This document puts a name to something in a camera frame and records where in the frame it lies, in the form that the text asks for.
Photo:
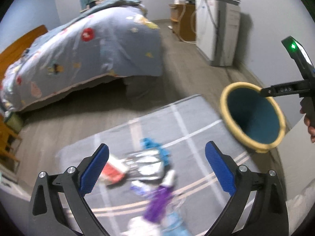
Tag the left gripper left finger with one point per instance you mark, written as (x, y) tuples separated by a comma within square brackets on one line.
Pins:
[(46, 213)]

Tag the wooden tv cabinet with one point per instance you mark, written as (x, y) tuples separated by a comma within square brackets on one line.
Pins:
[(183, 20)]

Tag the teal yellow-rimmed trash bin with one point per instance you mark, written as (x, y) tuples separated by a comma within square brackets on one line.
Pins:
[(255, 121)]

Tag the blue cartoon duvet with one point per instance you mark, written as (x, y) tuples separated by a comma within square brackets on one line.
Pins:
[(114, 38)]

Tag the light blue face mask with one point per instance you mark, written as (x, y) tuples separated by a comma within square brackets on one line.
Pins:
[(173, 225)]

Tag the small green waste basket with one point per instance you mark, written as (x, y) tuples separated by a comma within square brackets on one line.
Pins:
[(13, 121)]

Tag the white tissue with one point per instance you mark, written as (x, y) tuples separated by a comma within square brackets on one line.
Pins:
[(139, 226)]

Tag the wooden bed frame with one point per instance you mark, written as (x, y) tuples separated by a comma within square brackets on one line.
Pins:
[(13, 52)]

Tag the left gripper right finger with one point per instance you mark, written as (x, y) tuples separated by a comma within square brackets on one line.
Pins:
[(268, 215)]

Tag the silver foil pouch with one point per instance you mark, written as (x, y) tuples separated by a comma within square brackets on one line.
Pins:
[(144, 165)]

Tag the white air purifier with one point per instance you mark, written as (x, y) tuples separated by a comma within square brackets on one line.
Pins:
[(217, 28)]

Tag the person right hand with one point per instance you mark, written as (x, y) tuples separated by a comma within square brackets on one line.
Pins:
[(307, 122)]

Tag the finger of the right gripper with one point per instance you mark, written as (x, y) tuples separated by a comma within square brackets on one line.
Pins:
[(290, 88)]

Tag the red white paper carton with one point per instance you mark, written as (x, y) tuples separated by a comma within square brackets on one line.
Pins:
[(114, 171)]

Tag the wooden nightstand stool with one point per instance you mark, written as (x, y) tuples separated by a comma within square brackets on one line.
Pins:
[(10, 142)]

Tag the purple snack wrapper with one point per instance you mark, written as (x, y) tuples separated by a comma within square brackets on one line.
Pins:
[(156, 208)]

